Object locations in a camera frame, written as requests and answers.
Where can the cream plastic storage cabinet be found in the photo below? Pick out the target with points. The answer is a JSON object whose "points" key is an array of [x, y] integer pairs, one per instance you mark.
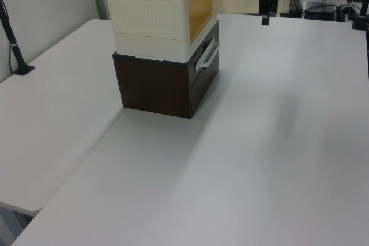
{"points": [[144, 41]]}

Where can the black electronics box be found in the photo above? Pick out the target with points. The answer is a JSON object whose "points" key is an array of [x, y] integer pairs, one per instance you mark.
{"points": [[320, 11]]}

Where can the dark brown wooden drawer unit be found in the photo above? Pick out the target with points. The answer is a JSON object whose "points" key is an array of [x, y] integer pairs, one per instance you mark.
{"points": [[155, 84]]}

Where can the black camera stand pole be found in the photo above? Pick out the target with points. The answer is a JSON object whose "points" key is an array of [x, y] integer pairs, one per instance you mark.
{"points": [[13, 41], [362, 7]]}

